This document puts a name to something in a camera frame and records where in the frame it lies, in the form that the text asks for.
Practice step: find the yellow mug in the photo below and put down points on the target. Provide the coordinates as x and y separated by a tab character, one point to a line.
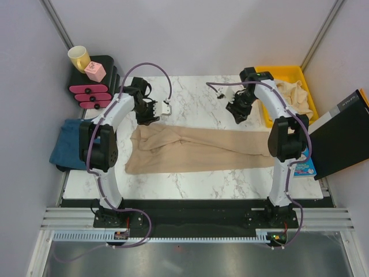
79	57

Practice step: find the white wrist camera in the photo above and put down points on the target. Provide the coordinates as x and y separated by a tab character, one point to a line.
162	109
229	94

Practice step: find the blue white booklet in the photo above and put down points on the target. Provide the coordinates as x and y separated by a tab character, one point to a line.
304	168

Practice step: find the cream yellow t shirt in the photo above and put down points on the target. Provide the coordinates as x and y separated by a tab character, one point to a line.
295	96

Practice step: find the white slotted cable duct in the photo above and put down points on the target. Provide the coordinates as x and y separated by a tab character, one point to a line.
129	236

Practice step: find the black clip file binder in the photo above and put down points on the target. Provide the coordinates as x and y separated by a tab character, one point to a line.
340	137

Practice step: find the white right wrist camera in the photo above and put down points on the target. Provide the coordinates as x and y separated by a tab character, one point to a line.
229	94

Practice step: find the pink cube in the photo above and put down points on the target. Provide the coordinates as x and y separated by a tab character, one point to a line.
95	71

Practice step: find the aluminium corner post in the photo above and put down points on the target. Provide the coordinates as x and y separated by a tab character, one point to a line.
57	23
326	25

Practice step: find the tan beige t shirt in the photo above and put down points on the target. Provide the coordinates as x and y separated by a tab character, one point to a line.
174	149

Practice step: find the left aluminium corner post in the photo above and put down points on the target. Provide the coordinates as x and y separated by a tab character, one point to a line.
57	23

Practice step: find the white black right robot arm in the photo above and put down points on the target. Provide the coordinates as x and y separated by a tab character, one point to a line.
288	137

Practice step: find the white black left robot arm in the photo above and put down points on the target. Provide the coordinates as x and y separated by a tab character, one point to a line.
98	143

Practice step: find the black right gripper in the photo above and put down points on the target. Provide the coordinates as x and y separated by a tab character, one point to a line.
238	115

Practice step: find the right aluminium corner post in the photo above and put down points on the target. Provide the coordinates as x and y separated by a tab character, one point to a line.
326	25

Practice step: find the blue folded t shirt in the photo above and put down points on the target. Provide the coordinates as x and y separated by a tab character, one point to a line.
66	150

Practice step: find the yellow plastic bin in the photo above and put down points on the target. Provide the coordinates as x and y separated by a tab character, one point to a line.
291	74

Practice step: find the aluminium frame rail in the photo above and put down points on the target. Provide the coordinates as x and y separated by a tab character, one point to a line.
314	219

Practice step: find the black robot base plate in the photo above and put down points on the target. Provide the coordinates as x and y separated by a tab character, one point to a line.
139	205

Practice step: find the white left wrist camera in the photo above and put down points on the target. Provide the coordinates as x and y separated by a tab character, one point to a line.
162	109

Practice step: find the black pink drawer unit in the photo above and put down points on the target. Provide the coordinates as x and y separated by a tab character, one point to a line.
90	94

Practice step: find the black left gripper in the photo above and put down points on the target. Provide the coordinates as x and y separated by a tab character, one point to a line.
150	118

